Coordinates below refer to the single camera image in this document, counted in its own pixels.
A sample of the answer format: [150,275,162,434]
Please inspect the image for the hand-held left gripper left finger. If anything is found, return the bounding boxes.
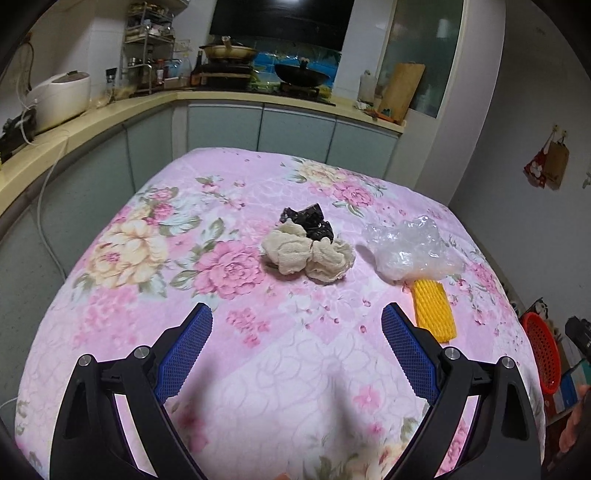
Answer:
[50,302,214,480]

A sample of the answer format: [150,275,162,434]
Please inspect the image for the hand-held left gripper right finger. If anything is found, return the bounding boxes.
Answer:
[381,302,543,480]

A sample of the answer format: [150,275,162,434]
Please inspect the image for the red plastic basket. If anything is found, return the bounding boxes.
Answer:
[519,311,561,395]

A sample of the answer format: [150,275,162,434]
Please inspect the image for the person's right hand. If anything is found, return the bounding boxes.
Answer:
[560,387,591,455]

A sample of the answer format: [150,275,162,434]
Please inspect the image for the yellow foam net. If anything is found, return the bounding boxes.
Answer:
[411,278,459,343]

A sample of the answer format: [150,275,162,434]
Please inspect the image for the blue cardboard box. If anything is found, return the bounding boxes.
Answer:
[551,360,588,416]

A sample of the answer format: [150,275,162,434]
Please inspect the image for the pink floral blanket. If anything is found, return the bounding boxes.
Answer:
[14,148,548,480]

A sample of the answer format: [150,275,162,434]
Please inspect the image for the clear plastic bag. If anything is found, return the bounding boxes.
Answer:
[365,215,465,281]

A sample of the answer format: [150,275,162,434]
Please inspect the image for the beige crumpled cloth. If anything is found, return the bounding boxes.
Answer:
[261,219,355,282]

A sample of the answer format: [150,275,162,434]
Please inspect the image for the black plastic bag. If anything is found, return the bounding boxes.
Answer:
[279,206,335,241]

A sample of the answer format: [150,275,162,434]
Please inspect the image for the red hanging bag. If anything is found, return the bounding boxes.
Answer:
[524,145,550,188]

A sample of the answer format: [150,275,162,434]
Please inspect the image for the brown hanging bag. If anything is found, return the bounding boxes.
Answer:
[545,138,570,190]

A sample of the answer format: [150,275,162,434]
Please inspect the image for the beige kitchen countertop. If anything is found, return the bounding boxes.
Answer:
[0,88,404,217]

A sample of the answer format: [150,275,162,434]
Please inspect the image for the grey kitchen cabinets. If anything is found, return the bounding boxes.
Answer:
[0,102,400,296]

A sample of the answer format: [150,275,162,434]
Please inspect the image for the wooden cutting board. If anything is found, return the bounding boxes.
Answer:
[379,62,426,123]

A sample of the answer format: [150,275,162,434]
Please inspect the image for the paper towel roll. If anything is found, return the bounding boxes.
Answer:
[358,70,377,104]

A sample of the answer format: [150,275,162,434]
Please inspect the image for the black countertop appliance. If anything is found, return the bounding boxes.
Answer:
[0,108,38,162]

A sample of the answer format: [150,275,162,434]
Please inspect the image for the gas stove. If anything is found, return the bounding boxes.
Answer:
[198,62,335,104]

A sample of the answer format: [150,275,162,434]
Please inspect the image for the white rice cooker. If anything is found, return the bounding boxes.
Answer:
[25,71,92,134]

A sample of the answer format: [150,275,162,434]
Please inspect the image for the black wok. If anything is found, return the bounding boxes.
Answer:
[274,58,332,88]

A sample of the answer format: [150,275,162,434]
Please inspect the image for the golden frying pan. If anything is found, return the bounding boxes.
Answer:
[199,39,259,63]

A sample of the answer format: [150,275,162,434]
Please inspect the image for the metal spice rack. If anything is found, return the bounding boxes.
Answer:
[122,2,178,95]

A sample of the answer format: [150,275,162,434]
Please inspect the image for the black range hood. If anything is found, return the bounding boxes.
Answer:
[209,0,355,51]

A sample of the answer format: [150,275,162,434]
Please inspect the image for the white power cable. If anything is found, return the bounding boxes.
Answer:
[37,138,70,278]

